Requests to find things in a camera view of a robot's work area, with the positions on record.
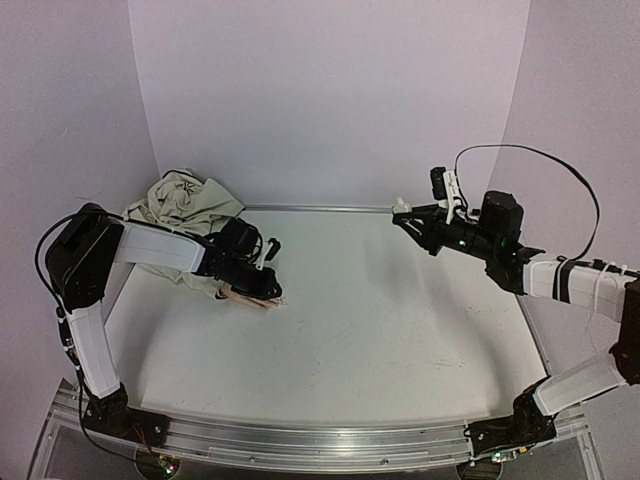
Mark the white nail polish bottle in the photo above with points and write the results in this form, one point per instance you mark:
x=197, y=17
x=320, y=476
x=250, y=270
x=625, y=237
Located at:
x=401, y=207

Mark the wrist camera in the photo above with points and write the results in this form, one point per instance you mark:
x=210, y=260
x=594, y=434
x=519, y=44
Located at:
x=447, y=193
x=267, y=253

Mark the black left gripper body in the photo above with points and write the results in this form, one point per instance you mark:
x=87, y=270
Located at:
x=241, y=281

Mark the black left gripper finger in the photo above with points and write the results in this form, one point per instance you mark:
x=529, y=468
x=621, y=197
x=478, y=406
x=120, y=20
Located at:
x=271, y=285
x=270, y=294

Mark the aluminium front rail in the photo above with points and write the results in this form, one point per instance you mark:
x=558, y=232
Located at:
x=71, y=446

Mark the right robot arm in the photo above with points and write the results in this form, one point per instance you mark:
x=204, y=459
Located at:
x=599, y=287

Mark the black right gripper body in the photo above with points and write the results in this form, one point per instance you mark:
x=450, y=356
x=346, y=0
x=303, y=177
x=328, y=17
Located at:
x=439, y=232

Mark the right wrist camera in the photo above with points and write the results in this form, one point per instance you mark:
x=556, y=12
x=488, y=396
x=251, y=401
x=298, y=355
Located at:
x=447, y=193

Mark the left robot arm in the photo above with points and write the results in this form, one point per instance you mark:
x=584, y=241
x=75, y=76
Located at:
x=74, y=259

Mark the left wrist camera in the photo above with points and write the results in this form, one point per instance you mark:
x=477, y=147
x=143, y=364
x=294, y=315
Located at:
x=267, y=253

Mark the mannequin hand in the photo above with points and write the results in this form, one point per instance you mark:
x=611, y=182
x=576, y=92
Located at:
x=260, y=302

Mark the beige jacket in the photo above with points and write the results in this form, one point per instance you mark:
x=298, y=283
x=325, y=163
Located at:
x=186, y=203

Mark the aluminium back table rail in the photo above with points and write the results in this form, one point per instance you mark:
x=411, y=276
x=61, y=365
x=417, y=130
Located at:
x=319, y=208

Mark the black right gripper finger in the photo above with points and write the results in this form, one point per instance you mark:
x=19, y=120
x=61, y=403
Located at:
x=418, y=228
x=421, y=211

